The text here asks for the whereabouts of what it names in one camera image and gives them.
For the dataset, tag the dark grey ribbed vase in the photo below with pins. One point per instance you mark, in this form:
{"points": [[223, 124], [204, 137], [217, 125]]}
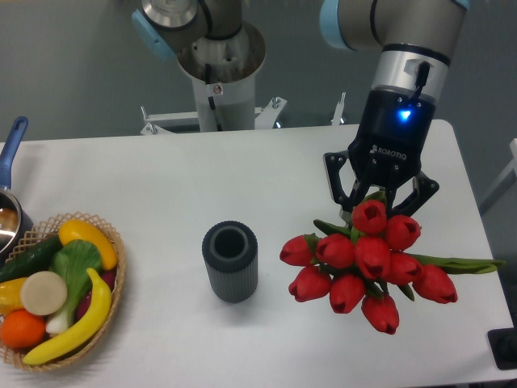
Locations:
{"points": [[230, 252]]}

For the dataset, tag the green cucumber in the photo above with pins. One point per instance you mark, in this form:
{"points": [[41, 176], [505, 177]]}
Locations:
{"points": [[35, 259]]}

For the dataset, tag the woven wicker basket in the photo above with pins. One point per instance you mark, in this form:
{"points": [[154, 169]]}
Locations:
{"points": [[47, 229]]}

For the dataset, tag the dark red vegetable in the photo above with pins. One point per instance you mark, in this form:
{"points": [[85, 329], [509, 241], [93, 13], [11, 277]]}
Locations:
{"points": [[109, 277]]}

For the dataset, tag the white metal base frame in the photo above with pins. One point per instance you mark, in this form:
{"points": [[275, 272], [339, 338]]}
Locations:
{"points": [[272, 116]]}

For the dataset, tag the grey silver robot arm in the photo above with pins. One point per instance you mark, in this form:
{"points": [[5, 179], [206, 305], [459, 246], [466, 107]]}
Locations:
{"points": [[417, 39]]}

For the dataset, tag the white frame at right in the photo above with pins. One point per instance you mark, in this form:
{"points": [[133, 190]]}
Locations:
{"points": [[502, 183]]}

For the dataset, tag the orange fruit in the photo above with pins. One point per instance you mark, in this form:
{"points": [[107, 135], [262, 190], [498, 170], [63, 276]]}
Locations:
{"points": [[21, 329]]}

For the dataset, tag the green bok choy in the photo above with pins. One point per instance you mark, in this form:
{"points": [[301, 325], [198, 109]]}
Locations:
{"points": [[71, 263]]}

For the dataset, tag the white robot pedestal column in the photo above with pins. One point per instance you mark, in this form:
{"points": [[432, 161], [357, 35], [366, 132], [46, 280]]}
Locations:
{"points": [[222, 74]]}

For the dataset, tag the round beige slice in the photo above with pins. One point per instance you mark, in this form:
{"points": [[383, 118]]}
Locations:
{"points": [[43, 293]]}

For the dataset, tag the blue handled saucepan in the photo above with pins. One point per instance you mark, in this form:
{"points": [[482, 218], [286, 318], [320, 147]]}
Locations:
{"points": [[14, 221]]}

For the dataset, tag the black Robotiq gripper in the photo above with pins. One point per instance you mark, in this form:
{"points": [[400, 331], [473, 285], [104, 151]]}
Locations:
{"points": [[386, 152]]}

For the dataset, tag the yellow squash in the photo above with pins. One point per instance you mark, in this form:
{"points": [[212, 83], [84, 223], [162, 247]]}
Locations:
{"points": [[76, 229]]}

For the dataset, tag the yellow banana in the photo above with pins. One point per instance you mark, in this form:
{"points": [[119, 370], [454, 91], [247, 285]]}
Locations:
{"points": [[81, 331]]}

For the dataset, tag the black device at edge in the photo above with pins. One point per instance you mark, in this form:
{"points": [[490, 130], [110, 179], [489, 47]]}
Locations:
{"points": [[503, 347]]}

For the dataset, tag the red tulip bouquet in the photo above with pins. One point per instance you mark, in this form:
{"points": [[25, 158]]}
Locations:
{"points": [[354, 265]]}

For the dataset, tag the yellow bell pepper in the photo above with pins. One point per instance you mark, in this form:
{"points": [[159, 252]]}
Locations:
{"points": [[10, 299]]}

